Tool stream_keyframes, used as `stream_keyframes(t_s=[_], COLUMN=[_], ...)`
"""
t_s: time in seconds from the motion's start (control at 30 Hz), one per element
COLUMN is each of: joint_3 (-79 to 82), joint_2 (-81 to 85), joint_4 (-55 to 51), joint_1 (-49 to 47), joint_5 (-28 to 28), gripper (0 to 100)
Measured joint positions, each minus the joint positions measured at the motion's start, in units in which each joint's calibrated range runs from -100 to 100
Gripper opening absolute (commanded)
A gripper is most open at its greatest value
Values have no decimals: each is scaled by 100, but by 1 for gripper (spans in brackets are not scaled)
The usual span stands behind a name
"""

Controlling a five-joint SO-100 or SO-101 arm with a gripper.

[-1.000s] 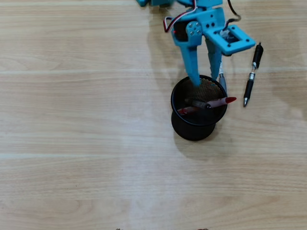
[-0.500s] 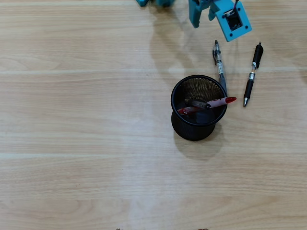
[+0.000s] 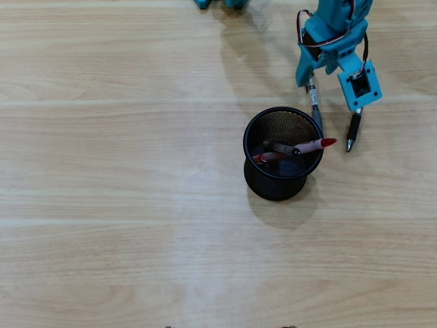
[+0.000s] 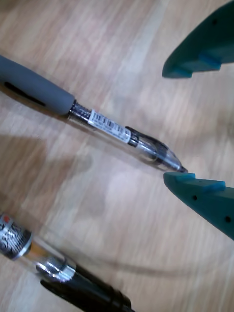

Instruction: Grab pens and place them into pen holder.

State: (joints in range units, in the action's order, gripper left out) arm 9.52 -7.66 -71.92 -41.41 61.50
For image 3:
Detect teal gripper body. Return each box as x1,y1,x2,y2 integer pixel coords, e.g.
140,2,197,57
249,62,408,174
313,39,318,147
295,10,369,76

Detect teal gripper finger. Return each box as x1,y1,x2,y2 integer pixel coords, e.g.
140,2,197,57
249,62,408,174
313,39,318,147
295,49,317,89
324,56,341,76

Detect grey grip retractable pen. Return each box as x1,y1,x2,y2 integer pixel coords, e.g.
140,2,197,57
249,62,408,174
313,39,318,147
307,73,324,136

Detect black retractable pen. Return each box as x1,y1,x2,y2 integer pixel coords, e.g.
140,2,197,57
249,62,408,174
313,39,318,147
346,107,365,153

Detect red gel pen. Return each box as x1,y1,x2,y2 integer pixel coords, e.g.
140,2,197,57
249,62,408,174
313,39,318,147
251,137,338,165

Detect black capped clear-barrel pen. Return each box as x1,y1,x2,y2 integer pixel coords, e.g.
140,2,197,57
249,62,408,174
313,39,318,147
262,139,302,156

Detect teal robot arm base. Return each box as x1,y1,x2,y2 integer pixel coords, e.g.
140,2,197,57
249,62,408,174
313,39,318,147
193,0,250,10

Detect black mesh pen holder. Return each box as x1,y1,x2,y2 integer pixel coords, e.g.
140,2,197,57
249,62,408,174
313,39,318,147
242,106,325,202

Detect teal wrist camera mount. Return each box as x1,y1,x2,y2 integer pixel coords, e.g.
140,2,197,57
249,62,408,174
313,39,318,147
337,59,383,112

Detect red white black servo wire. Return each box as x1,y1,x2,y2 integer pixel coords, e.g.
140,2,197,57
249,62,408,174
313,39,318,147
296,9,352,49

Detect black camera cable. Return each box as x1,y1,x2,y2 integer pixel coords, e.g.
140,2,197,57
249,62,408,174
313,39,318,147
356,32,369,78

